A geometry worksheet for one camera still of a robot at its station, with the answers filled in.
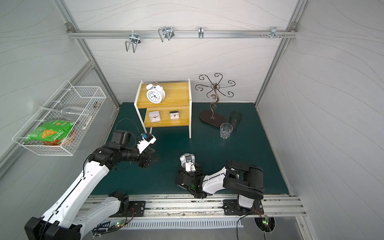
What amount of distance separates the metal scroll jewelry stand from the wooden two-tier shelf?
102mm

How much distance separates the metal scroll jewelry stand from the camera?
0.84 metres

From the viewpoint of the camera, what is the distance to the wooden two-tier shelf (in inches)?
30.2
